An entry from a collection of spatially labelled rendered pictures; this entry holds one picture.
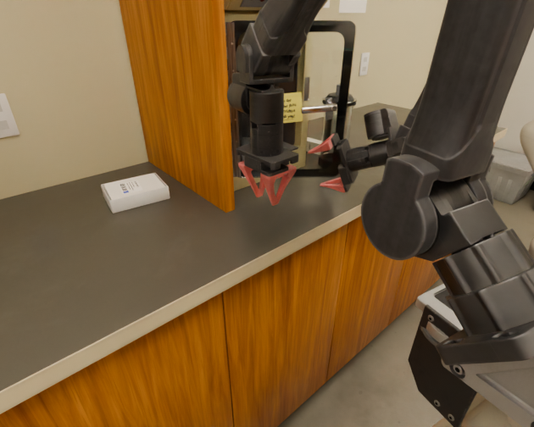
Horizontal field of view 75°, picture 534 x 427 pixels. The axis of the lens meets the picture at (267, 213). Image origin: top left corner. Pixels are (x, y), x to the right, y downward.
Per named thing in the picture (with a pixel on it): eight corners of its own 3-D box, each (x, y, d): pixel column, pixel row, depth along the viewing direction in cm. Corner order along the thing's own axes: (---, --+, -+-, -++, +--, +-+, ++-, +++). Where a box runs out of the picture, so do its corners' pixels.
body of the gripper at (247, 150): (262, 149, 67) (262, 111, 64) (299, 163, 61) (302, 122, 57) (235, 157, 64) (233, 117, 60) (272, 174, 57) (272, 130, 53)
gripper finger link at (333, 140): (309, 140, 92) (342, 130, 87) (318, 163, 95) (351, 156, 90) (301, 149, 87) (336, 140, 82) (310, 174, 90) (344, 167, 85)
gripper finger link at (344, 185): (318, 163, 95) (351, 155, 90) (326, 185, 98) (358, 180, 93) (310, 174, 90) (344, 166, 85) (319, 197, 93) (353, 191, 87)
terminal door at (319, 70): (235, 176, 101) (226, 19, 81) (338, 175, 102) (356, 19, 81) (234, 178, 100) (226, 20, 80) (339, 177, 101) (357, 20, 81)
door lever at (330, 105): (299, 111, 91) (298, 101, 90) (335, 108, 91) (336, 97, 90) (301, 116, 86) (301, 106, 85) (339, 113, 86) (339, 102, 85)
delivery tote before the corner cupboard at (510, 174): (443, 184, 326) (453, 151, 310) (464, 173, 349) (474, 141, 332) (514, 209, 285) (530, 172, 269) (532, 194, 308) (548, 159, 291)
